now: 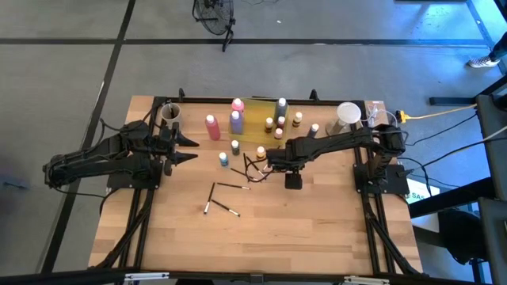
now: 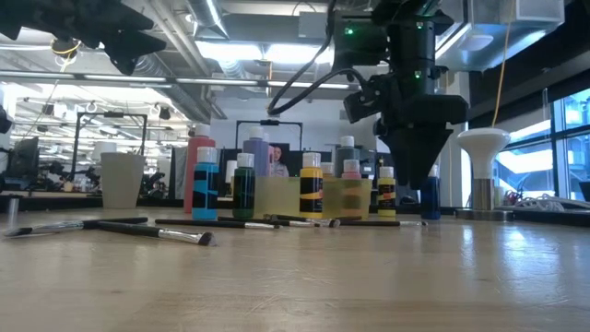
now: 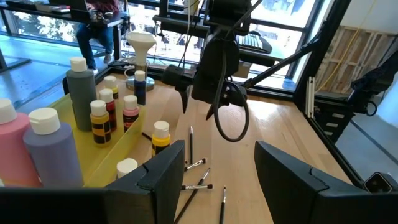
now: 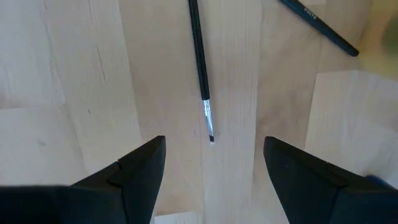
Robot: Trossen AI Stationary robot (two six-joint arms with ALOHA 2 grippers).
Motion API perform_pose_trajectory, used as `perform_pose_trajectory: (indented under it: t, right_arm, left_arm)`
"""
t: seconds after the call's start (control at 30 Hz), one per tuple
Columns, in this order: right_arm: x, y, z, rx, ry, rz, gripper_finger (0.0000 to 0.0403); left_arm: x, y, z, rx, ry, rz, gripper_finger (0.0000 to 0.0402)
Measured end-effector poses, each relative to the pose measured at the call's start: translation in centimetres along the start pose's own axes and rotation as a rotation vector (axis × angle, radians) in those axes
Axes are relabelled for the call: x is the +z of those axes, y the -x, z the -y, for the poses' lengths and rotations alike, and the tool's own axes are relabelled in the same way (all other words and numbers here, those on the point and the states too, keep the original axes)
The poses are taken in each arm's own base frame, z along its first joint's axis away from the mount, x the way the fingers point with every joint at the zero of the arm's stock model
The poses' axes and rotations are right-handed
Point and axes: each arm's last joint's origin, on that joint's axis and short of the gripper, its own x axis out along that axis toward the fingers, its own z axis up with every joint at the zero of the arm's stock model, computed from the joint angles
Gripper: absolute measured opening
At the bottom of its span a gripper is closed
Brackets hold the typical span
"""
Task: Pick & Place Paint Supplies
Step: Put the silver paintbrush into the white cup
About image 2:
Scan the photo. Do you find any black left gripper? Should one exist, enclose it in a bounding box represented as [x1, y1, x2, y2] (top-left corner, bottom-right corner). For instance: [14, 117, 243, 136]
[0, 0, 168, 77]

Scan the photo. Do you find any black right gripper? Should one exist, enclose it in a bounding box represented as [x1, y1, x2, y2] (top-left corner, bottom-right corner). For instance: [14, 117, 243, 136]
[373, 67, 469, 191]

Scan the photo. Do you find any small dark blue paint bottle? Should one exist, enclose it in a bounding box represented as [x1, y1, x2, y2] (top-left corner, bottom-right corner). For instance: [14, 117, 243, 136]
[419, 164, 442, 221]

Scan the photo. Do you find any small pink paint bottle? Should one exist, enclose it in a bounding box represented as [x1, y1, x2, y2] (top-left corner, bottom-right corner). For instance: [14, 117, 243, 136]
[341, 159, 363, 213]

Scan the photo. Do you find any tall grey paint bottle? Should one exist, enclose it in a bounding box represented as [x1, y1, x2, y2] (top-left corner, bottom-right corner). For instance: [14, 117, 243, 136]
[335, 136, 361, 180]

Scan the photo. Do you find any tall lavender paint bottle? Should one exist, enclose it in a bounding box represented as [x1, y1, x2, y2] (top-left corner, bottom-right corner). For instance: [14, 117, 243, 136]
[242, 126, 271, 180]

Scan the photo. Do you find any small yellow paint bottle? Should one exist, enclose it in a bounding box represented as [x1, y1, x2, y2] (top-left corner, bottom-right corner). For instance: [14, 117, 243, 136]
[377, 166, 396, 219]
[299, 152, 325, 219]

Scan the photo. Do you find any tall red paint bottle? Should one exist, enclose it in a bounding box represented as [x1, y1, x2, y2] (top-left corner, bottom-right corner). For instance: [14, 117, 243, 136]
[183, 123, 218, 214]

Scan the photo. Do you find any small cyan paint bottle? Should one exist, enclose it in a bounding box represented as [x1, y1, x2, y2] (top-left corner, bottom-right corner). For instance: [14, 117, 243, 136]
[192, 146, 220, 221]

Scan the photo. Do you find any small green paint bottle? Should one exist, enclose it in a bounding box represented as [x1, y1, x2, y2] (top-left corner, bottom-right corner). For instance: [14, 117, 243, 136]
[231, 152, 256, 220]

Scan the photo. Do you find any white dome-top metal stand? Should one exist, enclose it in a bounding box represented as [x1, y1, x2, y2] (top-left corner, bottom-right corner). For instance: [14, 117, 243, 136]
[455, 127, 515, 222]

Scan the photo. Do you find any long ceiling light bar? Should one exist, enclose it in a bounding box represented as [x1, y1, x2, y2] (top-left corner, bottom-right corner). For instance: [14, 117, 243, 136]
[0, 71, 356, 91]

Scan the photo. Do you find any person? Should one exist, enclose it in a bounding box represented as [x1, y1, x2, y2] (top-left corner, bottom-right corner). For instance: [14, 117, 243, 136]
[271, 145, 290, 179]

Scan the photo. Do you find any yellow translucent plastic bin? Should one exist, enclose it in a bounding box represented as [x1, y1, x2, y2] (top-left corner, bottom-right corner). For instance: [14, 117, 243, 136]
[254, 177, 373, 220]

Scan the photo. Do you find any white cup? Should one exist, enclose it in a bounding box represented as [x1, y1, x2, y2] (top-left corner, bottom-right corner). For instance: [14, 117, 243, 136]
[100, 151, 147, 209]

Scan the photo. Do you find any dark computer monitor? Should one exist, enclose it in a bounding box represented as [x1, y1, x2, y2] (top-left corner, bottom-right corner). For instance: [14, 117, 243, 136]
[6, 136, 41, 181]

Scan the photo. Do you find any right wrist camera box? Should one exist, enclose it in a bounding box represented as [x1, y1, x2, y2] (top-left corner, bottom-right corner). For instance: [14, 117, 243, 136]
[343, 89, 393, 125]

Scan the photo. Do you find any white cable bundle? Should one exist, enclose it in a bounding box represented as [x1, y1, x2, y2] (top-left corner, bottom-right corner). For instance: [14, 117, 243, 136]
[511, 193, 590, 214]

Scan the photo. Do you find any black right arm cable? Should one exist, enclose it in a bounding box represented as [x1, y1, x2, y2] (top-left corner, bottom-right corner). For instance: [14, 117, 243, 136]
[266, 0, 370, 116]

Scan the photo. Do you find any grey metal post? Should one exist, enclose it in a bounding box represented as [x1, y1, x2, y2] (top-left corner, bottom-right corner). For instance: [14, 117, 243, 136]
[6, 194, 22, 228]

